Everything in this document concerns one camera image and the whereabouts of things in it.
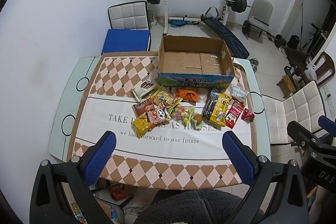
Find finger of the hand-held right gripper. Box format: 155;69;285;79
318;115;336;144
287;121;329;157

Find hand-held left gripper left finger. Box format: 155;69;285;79
29;131;117;224

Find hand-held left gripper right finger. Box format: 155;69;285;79
222;131;309;224

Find long red snack packet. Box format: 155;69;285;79
225;100;246;129

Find large yellow snack packet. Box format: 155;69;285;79
209;93;233;128

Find small yellow snack packet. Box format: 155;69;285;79
132;112;155;138

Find black snack packet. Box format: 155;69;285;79
202;89;221;121

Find brown snack packet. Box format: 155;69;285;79
132;98;154;118

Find panda print snack packet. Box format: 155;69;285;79
147;105;171;125

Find colourful candy ball bag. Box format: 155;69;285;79
169;98;196;121

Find yellow round cracker bag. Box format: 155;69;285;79
150;85;177;109

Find printed cardboard box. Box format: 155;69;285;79
157;35;236;88

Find white quilted chair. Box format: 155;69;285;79
262;80;334;147

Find small red snack packet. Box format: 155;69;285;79
241;108;255;123

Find small wooden stool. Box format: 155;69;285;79
276;74;297;98

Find white plastic bag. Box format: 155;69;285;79
304;56;319;80

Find white snack packet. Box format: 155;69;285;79
237;90;249;104
231;84;243;98

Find brown wooden chair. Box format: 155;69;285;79
314;51;336;88

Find person's grey fleece clothing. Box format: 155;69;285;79
136;188;265;224

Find diamond pattern tablecloth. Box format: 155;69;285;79
67;51;256;190

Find dark low table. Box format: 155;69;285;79
285;46;314;83

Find white brown biscuit box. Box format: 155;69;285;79
132;77;157;98

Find orange snack packet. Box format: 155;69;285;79
175;87;198;103

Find chrome dumbbell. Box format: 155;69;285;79
248;57;260;72

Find black metal rack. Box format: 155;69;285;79
302;22;330;54

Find short barbell black plates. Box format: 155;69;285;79
242;20;288;49

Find thin black pole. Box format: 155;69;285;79
299;2;305;38

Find blue folded mat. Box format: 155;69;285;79
102;29;151;53

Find black sit-up bench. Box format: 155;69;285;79
201;7;250;59

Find grey chair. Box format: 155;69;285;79
247;0;273;39

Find blue twist disc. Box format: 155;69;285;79
168;19;188;28

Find white barbell rack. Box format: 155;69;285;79
161;0;237;35

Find white padded chair black frame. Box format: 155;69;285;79
108;1;151;30

